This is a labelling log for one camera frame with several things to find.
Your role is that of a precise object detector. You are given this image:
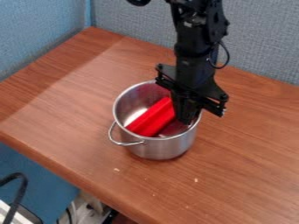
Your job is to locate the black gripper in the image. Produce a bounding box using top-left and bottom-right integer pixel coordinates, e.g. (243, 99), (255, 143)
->
(155, 51), (230, 124)

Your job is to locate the red block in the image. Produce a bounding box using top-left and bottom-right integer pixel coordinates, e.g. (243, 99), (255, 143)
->
(126, 97), (175, 137)

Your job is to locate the stainless steel pot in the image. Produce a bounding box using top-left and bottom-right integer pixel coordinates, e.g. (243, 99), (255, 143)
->
(108, 80), (202, 160)

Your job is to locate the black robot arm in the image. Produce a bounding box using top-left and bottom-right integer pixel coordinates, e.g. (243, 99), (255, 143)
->
(155, 0), (230, 124)

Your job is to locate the white power strip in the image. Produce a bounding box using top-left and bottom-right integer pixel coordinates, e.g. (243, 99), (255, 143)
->
(53, 191), (111, 224)

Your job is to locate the grey white device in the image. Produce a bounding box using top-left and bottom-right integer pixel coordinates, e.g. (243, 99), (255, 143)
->
(0, 200), (43, 224)

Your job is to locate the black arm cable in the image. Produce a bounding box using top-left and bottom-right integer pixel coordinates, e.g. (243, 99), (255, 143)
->
(207, 40), (231, 70)

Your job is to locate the black cable loop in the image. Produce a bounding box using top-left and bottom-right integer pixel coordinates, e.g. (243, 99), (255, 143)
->
(0, 171), (29, 224)

